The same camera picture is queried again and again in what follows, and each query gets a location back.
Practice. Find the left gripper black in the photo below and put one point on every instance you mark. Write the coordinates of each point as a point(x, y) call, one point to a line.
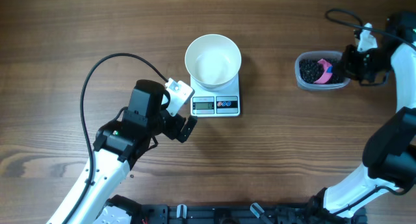
point(173, 132)

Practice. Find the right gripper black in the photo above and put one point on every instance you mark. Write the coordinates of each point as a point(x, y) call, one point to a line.
point(346, 66)

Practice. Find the pink scoop blue handle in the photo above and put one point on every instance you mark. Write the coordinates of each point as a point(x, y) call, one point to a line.
point(327, 72)

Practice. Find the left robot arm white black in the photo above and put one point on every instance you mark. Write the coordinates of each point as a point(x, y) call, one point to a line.
point(153, 109)

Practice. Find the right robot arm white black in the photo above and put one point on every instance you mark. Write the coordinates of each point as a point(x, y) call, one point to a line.
point(388, 161)

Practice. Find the white digital kitchen scale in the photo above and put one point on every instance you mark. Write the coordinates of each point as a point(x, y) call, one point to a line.
point(220, 102)

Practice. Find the white bowl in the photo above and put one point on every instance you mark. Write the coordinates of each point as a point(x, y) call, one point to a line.
point(213, 60)

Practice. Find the clear plastic container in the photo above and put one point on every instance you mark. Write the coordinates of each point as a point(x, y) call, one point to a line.
point(332, 57)

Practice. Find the black mounting rail base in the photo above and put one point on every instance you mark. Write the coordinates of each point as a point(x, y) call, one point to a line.
point(227, 213)

